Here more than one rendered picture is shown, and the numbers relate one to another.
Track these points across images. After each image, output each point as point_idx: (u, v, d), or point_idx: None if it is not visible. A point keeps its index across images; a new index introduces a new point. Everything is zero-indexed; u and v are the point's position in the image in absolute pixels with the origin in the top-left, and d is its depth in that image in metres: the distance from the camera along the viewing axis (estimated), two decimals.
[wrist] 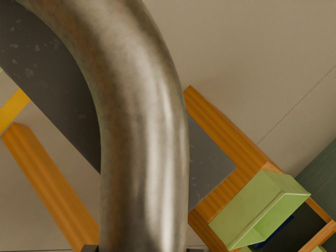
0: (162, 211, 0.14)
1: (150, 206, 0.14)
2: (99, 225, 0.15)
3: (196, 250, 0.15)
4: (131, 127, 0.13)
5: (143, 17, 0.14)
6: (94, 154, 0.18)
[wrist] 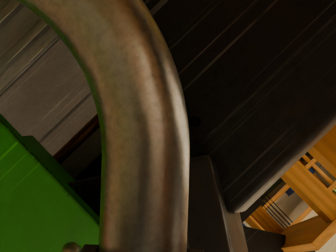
0: (162, 211, 0.14)
1: (150, 206, 0.14)
2: (99, 225, 0.15)
3: (196, 250, 0.15)
4: (132, 126, 0.14)
5: (144, 17, 0.14)
6: None
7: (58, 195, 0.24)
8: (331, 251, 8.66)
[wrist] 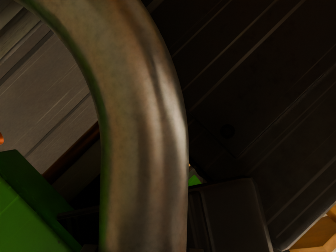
0: (162, 210, 0.14)
1: (150, 205, 0.14)
2: (99, 225, 0.15)
3: (196, 250, 0.15)
4: (131, 126, 0.14)
5: (142, 17, 0.14)
6: None
7: (46, 241, 0.17)
8: (335, 249, 8.59)
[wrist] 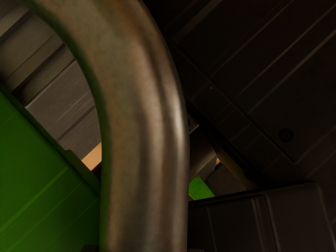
0: (162, 211, 0.14)
1: (150, 206, 0.14)
2: (99, 225, 0.15)
3: (196, 250, 0.15)
4: (132, 126, 0.14)
5: (144, 17, 0.14)
6: None
7: None
8: None
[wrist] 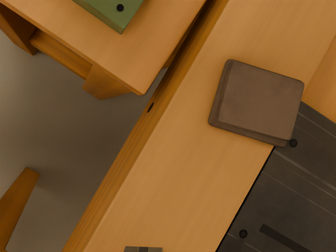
0: None
1: None
2: None
3: (155, 249, 0.15)
4: None
5: None
6: None
7: None
8: None
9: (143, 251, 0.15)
